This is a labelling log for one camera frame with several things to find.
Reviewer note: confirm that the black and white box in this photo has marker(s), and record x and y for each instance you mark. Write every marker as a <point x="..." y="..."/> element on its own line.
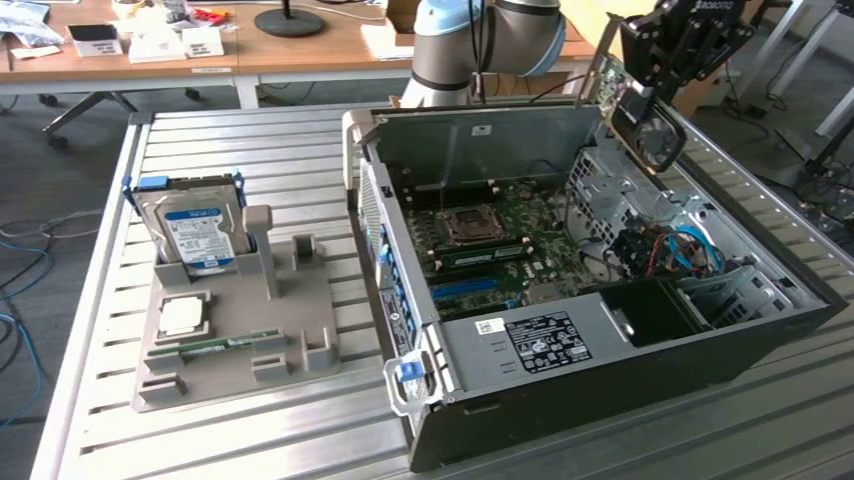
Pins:
<point x="96" y="40"/>

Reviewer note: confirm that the grey wheeled base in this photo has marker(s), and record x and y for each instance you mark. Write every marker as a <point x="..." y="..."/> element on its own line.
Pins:
<point x="87" y="107"/>

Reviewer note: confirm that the blue case latch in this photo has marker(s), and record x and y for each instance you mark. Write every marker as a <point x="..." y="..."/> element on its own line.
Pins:
<point x="408" y="372"/>

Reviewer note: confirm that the silver chipset heatsink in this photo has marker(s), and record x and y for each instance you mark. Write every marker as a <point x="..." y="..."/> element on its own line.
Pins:
<point x="542" y="295"/>

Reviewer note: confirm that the brown cardboard box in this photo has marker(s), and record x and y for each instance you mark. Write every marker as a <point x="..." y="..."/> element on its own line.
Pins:
<point x="400" y="17"/>

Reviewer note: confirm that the grey parts rack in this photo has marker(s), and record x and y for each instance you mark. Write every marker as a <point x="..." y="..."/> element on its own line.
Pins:
<point x="253" y="310"/>

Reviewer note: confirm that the CPU socket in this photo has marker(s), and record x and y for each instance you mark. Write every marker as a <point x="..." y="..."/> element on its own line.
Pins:
<point x="467" y="225"/>

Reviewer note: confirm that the white paper label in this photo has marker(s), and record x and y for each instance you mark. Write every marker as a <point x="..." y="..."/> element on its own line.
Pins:
<point x="33" y="52"/>

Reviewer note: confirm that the silver power supply unit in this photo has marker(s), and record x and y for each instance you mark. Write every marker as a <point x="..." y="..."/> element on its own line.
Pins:
<point x="480" y="360"/>

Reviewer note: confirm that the white paper stack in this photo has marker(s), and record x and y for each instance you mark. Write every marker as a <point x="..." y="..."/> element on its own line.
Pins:
<point x="383" y="42"/>

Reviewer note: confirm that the red plastic item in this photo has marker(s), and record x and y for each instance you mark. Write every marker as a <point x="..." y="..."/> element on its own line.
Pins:
<point x="213" y="16"/>

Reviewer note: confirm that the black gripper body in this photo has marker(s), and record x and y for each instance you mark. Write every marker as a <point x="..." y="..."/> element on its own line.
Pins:
<point x="700" y="10"/>

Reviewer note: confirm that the black round lamp base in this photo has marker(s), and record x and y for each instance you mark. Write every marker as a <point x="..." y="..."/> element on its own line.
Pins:
<point x="289" y="24"/>

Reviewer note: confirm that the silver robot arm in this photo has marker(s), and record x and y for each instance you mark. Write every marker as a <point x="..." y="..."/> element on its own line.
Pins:
<point x="453" y="45"/>

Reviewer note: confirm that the clear plastic bag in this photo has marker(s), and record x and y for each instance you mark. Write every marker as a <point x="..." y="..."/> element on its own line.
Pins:
<point x="26" y="27"/>

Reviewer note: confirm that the green RAM stick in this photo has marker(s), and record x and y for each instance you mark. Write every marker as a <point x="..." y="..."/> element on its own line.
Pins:
<point x="213" y="344"/>
<point x="487" y="256"/>

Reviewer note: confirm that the black open PC case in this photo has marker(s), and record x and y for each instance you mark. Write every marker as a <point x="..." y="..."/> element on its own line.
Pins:
<point x="600" y="400"/>

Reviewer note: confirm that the silver CPU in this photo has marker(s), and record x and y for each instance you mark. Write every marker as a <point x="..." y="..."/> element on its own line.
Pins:
<point x="181" y="316"/>

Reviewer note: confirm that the white cardboard box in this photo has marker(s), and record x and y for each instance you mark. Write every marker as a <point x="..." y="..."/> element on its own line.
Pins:
<point x="156" y="47"/>

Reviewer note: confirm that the small white printed box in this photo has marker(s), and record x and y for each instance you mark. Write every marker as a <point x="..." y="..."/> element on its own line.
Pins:
<point x="201" y="42"/>

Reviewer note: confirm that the blue expansion slot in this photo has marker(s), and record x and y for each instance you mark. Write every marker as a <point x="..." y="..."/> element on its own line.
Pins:
<point x="463" y="289"/>

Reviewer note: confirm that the white desk frame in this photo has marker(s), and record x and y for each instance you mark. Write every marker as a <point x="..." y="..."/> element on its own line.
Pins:
<point x="839" y="112"/>

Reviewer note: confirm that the green motherboard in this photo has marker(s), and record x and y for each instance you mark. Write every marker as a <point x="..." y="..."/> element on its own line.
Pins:
<point x="554" y="260"/>

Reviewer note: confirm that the hard disk blue caddy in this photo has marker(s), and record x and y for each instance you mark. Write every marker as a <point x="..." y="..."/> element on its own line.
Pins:
<point x="193" y="235"/>

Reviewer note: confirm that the green graphics card black fan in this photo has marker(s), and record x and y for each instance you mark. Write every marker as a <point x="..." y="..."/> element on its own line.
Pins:
<point x="656" y="140"/>

